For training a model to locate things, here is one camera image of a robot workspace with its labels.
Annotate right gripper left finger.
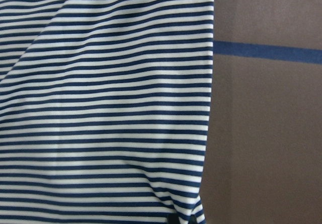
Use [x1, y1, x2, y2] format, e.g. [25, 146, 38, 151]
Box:
[167, 214, 179, 224]

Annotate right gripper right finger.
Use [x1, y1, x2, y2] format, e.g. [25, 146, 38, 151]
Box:
[190, 215, 197, 224]

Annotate navy white striped polo shirt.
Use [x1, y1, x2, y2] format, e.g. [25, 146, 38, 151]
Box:
[1, 0, 214, 223]

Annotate blue tape grid lines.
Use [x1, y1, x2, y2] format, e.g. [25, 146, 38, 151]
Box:
[213, 41, 321, 64]

